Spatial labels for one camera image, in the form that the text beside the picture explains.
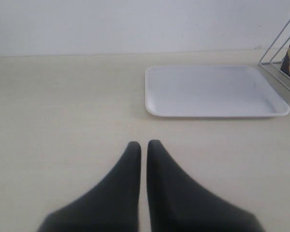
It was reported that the white wire book rack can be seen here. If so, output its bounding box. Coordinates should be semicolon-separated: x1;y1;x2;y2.
258;17;290;92

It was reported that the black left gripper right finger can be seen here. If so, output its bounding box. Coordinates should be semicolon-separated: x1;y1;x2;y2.
146;140;264;232

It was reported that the white rectangular plastic tray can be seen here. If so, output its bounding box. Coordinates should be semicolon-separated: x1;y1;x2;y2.
145;65;290;118

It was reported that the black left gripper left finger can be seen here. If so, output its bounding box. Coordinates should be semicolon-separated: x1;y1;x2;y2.
38;142;142;232

